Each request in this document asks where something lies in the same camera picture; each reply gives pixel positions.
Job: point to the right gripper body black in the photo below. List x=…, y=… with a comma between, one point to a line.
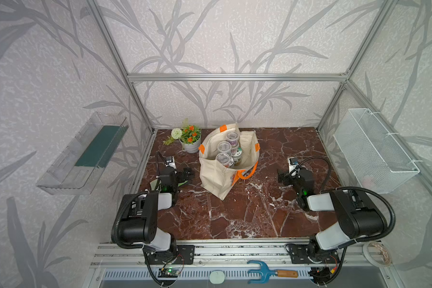
x=290, y=177

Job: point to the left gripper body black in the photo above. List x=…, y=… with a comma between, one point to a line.
x=173, y=174

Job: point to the beige canvas bag orange handles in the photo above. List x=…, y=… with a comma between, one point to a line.
x=215, y=177

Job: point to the red label seed jar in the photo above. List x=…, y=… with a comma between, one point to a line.
x=225, y=159

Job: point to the green label seed jar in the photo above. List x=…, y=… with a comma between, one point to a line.
x=236, y=154
x=225, y=148

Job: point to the purple label seed jar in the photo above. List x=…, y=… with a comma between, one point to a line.
x=234, y=139

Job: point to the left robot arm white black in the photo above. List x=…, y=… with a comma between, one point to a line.
x=136, y=222

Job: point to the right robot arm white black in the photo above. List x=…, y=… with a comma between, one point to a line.
x=362, y=216

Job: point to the lying green label seed jar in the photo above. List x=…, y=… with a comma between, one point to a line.
x=236, y=154

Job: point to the green black garden glove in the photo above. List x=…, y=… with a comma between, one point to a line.
x=157, y=185

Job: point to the potted orange flower plant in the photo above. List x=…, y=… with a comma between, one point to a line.
x=189, y=136

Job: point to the green circuit board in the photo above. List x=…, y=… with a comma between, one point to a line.
x=172, y=272

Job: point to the right base wiring bundle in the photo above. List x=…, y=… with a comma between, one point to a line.
x=324, y=272

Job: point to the blue garden hand fork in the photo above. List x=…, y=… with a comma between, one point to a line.
x=265, y=273

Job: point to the tape roll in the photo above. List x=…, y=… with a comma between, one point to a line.
x=376, y=254

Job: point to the white oval button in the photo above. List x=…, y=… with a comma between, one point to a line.
x=217, y=277

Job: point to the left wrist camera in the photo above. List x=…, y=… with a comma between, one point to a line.
x=170, y=162

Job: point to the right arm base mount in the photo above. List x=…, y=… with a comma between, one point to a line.
x=311, y=254

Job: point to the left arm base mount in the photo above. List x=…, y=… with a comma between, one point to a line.
x=180, y=254

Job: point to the white wire mesh basket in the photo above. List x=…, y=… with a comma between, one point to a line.
x=376, y=158

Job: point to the clear plastic wall shelf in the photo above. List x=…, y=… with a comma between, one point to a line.
x=82, y=163

